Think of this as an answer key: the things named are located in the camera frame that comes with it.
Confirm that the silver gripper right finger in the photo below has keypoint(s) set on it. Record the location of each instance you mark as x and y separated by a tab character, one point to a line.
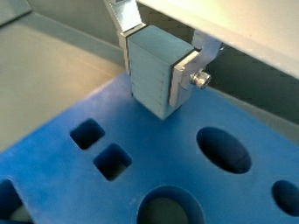
189	72

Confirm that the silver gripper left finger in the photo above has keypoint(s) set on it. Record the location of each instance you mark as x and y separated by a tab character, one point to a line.
126	17

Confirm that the light blue rectangular block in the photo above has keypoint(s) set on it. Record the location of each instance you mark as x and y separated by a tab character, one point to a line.
154	52

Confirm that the blue shape sorter board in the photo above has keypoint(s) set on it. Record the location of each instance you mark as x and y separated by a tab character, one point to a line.
106	157

